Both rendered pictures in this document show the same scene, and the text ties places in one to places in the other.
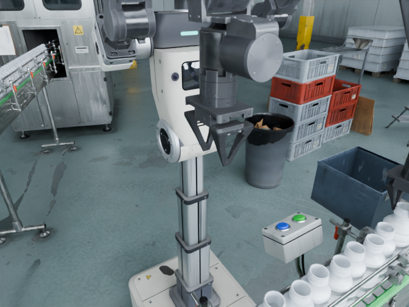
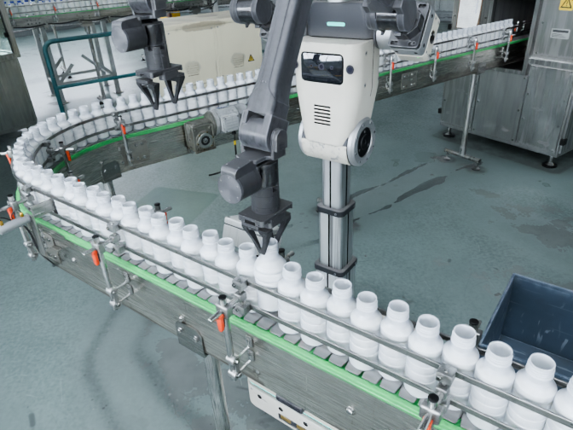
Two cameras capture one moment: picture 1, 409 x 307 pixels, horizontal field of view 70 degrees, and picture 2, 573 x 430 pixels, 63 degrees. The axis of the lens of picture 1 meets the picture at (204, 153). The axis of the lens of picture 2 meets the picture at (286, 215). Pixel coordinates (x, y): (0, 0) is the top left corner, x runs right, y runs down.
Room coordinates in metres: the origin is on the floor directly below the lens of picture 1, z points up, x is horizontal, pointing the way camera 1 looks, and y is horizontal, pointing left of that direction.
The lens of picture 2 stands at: (0.29, -1.25, 1.73)
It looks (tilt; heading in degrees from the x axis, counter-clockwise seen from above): 29 degrees down; 69
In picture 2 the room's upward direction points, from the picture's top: 3 degrees counter-clockwise
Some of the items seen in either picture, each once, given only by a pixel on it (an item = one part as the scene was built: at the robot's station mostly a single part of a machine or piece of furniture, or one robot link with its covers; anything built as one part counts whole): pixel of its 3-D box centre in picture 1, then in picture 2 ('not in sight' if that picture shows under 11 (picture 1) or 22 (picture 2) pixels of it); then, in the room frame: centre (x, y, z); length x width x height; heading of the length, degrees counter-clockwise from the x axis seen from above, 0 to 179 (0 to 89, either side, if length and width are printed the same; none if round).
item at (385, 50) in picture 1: (377, 49); not in sight; (7.53, -4.23, 0.50); 1.23 x 1.05 x 1.00; 120
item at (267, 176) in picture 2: not in sight; (262, 172); (0.54, -0.47, 1.36); 0.07 x 0.06 x 0.07; 31
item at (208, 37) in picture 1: (221, 49); (151, 34); (0.44, -0.02, 1.57); 0.07 x 0.06 x 0.07; 32
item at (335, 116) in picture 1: (328, 109); not in sight; (3.65, -1.62, 0.33); 0.61 x 0.41 x 0.22; 124
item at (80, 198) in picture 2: not in sight; (85, 209); (0.17, 0.12, 1.08); 0.06 x 0.06 x 0.17
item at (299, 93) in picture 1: (302, 85); not in sight; (3.20, -1.08, 0.78); 0.61 x 0.41 x 0.22; 128
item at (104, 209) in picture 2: not in sight; (109, 219); (0.23, 0.02, 1.08); 0.06 x 0.06 x 0.17
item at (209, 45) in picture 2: not in sight; (207, 75); (1.43, 3.92, 0.59); 1.10 x 0.62 x 1.18; 14
